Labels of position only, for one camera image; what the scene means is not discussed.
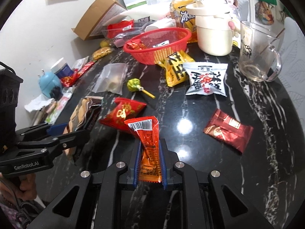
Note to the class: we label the clear zip bag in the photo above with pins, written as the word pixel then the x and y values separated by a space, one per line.
pixel 112 78

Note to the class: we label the white green sticker pack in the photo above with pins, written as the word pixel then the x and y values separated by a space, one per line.
pixel 60 105

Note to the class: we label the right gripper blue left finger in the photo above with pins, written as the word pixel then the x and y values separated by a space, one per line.
pixel 137 156

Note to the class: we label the red plastic basket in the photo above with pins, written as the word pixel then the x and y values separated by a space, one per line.
pixel 178 38

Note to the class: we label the blue round humidifier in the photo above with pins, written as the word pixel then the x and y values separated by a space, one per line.
pixel 50 85

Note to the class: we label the green yellow lollipop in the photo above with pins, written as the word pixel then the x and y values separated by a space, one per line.
pixel 134 85

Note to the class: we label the white lid blue jar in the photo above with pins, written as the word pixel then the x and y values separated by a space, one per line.
pixel 61 69

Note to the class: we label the white crumpled tissue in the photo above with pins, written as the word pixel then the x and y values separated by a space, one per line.
pixel 38 103

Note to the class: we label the cardboard box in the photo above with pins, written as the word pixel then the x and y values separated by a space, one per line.
pixel 91 23

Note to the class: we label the person left hand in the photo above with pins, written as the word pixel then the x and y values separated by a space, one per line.
pixel 26 191

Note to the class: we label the white electric cooking pot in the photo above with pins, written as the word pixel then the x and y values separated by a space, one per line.
pixel 217 22

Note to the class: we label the green yellow drink sachet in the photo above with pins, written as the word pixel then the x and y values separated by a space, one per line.
pixel 161 44

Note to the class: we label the grey leaf pattern chair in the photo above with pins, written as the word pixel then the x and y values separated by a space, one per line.
pixel 292 54

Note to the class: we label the glass mug with cat print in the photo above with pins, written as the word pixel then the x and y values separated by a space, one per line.
pixel 265 67

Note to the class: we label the red bag in container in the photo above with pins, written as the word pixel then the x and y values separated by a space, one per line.
pixel 117 28

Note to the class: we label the red gold packet by wall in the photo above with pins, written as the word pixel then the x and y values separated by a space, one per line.
pixel 69 81

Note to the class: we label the clear plastic container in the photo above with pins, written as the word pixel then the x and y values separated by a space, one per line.
pixel 117 38

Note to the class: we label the yellow peanut snack bag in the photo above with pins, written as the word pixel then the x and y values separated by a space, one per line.
pixel 174 70

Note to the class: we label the iced tea bottle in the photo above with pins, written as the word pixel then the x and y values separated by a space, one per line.
pixel 182 18

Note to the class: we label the orange red snack packet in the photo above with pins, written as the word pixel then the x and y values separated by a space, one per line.
pixel 147 130

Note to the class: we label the brown striped snack packet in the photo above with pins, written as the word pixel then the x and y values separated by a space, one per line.
pixel 81 122

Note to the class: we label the metal spoon in mug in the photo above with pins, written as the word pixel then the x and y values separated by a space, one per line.
pixel 271 43

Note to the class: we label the white tissue roll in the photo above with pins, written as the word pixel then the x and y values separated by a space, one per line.
pixel 162 23

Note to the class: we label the white peanut snack packet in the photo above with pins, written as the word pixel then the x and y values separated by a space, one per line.
pixel 206 78

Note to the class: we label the red gold snack packet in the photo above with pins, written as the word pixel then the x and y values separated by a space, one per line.
pixel 136 44
pixel 125 109

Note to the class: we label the yellow snack mix bag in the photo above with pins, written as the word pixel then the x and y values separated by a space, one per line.
pixel 100 53

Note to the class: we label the yellow lemon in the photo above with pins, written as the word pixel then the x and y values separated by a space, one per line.
pixel 105 43

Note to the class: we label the dark red candy packet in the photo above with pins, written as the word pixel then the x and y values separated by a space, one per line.
pixel 228 130

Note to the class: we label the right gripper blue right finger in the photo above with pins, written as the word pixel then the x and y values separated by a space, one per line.
pixel 163 164

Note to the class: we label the white patterned small packet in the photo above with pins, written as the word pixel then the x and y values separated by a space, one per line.
pixel 78 65

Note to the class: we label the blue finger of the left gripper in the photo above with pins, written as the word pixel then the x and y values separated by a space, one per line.
pixel 57 129

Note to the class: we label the red long snack stick packet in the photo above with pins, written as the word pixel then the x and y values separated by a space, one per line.
pixel 84 69

